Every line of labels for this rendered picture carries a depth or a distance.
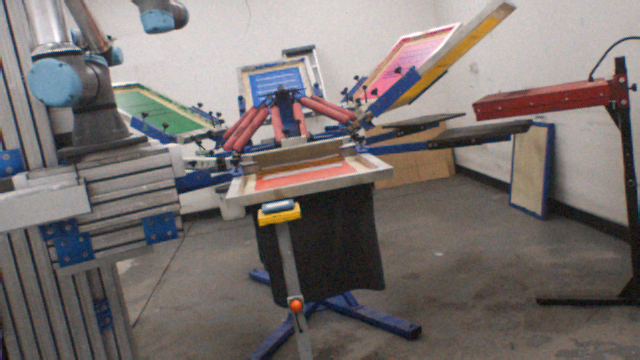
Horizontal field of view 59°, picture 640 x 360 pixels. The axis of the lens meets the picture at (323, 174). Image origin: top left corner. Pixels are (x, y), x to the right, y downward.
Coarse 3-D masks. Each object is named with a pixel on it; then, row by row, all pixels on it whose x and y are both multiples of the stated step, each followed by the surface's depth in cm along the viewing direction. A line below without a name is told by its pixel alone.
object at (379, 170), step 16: (368, 160) 223; (240, 176) 239; (336, 176) 197; (352, 176) 195; (368, 176) 196; (384, 176) 196; (240, 192) 212; (256, 192) 193; (272, 192) 193; (288, 192) 194; (304, 192) 194
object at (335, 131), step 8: (328, 128) 356; (336, 128) 349; (344, 128) 324; (320, 136) 328; (328, 136) 323; (336, 136) 315; (344, 136) 316; (248, 144) 352; (264, 144) 341; (272, 144) 338; (240, 152) 312; (248, 152) 311; (240, 160) 312
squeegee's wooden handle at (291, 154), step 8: (312, 144) 251; (320, 144) 251; (328, 144) 252; (336, 144) 252; (264, 152) 250; (272, 152) 250; (280, 152) 250; (288, 152) 250; (296, 152) 251; (304, 152) 251; (312, 152) 251; (320, 152) 252; (328, 152) 252; (336, 152) 252; (256, 160) 249; (264, 160) 250; (272, 160) 250; (280, 160) 250; (288, 160) 251; (296, 160) 251
